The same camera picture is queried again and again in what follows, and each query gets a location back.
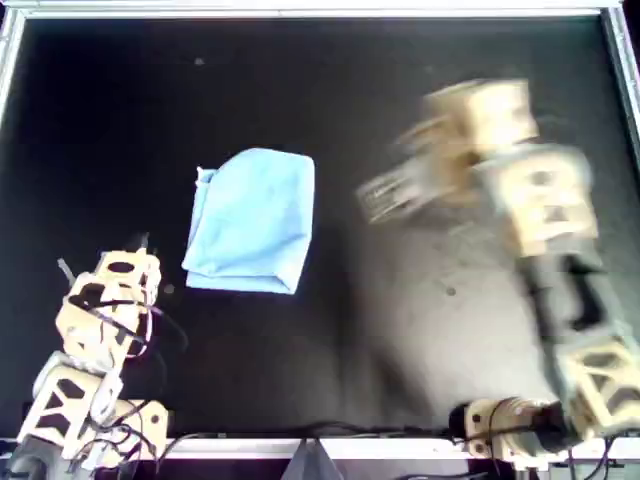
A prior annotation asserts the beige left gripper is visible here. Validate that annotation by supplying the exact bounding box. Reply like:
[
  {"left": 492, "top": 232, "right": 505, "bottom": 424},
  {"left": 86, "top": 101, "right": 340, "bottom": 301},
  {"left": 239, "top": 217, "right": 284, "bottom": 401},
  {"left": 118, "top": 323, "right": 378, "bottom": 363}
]
[{"left": 68, "top": 231, "right": 163, "bottom": 315}]

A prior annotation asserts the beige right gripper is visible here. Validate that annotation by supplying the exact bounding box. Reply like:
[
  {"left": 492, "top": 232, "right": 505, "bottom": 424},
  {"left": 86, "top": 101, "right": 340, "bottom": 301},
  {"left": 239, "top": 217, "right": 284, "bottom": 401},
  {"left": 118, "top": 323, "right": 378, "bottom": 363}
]
[{"left": 397, "top": 77, "right": 541, "bottom": 199}]

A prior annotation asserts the blue cloth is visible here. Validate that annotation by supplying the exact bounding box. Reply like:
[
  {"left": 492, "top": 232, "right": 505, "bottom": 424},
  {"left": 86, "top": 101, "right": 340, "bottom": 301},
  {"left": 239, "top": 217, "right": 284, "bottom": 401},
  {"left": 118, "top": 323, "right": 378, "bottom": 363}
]
[{"left": 180, "top": 147, "right": 317, "bottom": 297}]

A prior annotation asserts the beige left arm base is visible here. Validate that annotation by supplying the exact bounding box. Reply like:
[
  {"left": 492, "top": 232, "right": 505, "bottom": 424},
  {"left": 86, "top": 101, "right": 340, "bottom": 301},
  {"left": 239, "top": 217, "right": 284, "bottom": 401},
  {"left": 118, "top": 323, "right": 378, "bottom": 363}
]
[{"left": 112, "top": 398, "right": 171, "bottom": 464}]

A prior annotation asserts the beige right arm base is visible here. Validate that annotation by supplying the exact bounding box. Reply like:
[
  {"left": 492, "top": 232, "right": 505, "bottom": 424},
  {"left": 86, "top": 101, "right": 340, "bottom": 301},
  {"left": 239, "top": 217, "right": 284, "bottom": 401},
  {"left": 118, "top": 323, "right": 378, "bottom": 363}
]
[{"left": 449, "top": 397, "right": 576, "bottom": 471}]

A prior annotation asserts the black left camera cable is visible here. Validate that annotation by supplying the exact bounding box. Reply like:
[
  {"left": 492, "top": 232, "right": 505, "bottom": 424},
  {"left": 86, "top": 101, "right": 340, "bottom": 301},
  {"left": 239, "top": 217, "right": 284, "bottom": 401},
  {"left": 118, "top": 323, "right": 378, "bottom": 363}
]
[{"left": 67, "top": 294, "right": 190, "bottom": 362}]

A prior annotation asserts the right wrist camera circuit board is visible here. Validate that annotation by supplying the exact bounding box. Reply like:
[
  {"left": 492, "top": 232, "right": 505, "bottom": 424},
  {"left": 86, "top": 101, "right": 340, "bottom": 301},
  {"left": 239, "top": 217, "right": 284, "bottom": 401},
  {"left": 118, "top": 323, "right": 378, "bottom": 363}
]
[{"left": 354, "top": 167, "right": 426, "bottom": 224}]

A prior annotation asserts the silver aluminium frame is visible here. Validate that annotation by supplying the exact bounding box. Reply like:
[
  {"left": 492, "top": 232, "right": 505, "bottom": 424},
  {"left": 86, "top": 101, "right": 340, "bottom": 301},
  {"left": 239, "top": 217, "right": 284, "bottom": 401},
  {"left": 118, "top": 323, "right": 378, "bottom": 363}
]
[{"left": 0, "top": 0, "right": 640, "bottom": 461}]

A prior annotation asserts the grey camera stand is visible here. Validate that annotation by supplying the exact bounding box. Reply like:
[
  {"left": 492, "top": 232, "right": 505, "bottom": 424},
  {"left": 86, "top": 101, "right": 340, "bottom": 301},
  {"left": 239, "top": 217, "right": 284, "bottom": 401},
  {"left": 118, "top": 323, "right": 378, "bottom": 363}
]
[{"left": 284, "top": 438, "right": 346, "bottom": 480}]

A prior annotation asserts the long black cable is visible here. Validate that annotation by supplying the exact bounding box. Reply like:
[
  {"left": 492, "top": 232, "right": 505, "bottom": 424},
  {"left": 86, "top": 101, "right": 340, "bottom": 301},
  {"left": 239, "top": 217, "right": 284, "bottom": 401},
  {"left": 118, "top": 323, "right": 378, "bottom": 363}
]
[{"left": 169, "top": 421, "right": 451, "bottom": 444}]

